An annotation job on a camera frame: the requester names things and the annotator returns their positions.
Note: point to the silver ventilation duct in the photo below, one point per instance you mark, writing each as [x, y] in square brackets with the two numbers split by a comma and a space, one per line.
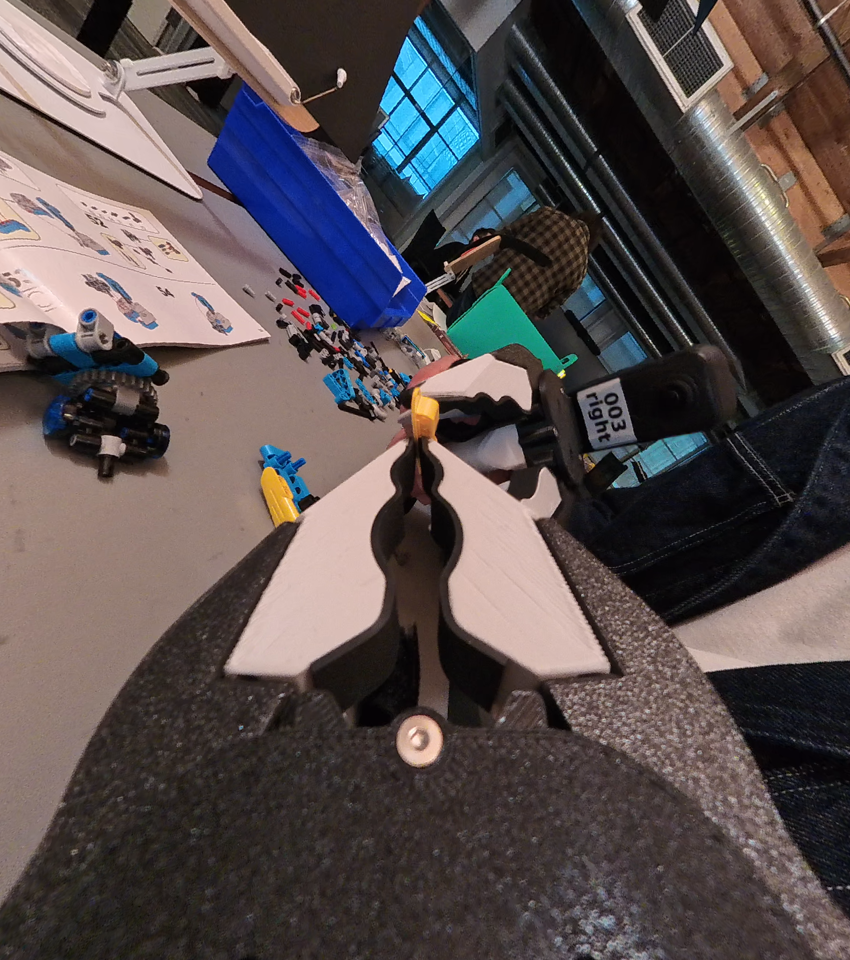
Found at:
[755, 217]

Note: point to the pile of small building pieces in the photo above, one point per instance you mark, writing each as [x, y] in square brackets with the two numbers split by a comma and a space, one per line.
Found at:
[342, 352]

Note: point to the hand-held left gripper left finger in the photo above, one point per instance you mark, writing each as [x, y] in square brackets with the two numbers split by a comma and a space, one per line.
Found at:
[305, 592]

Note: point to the blue-yellow brick assembly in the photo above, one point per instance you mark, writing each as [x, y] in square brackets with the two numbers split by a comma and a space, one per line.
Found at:
[286, 465]

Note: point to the crumpled clear plastic wrappers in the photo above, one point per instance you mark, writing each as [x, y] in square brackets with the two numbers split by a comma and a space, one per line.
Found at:
[350, 195]

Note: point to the white folding book stand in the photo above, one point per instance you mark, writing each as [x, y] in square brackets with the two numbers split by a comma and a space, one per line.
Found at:
[42, 82]

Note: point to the person's right forearm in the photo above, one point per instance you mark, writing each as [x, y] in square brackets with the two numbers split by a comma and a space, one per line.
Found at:
[732, 510]

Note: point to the grey desk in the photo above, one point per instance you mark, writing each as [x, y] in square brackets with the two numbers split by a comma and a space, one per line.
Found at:
[94, 600]

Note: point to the large paned window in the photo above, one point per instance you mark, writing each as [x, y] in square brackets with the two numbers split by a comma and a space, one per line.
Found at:
[425, 112]

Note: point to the person's right hand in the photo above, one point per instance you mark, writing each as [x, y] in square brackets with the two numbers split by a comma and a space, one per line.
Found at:
[436, 369]

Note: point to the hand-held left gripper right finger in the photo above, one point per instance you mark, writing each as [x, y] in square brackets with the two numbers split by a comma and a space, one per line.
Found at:
[530, 592]

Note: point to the blue tracked toy assembly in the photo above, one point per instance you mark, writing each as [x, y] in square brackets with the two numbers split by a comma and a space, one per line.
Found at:
[102, 397]

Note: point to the teal plastic case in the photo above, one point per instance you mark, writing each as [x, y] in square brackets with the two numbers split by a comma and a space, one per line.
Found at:
[500, 330]

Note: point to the open instruction booklet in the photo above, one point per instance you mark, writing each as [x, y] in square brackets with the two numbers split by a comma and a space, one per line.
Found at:
[57, 247]

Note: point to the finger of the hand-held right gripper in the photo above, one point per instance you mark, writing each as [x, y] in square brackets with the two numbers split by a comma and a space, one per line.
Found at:
[492, 452]
[477, 379]

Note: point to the blue plastic bin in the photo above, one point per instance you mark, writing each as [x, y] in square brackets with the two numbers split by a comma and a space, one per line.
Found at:
[305, 202]

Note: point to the person's white shirt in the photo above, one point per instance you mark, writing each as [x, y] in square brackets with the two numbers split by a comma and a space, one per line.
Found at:
[807, 607]

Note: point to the black divider panel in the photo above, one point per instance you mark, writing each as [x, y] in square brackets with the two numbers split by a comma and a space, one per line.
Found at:
[335, 60]

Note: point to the yellow building piece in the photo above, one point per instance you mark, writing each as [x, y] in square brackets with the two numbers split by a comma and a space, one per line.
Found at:
[278, 499]
[425, 416]

